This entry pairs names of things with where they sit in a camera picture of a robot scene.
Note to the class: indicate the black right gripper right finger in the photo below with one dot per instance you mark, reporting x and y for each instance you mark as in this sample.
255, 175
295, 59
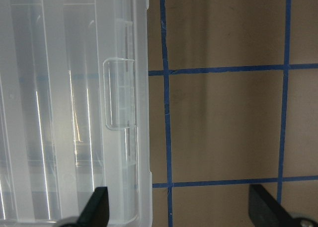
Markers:
265, 211

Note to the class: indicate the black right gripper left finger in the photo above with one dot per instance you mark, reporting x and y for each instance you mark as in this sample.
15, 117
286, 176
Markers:
96, 212

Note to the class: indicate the clear plastic box lid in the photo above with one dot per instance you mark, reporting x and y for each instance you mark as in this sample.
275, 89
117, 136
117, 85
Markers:
74, 111

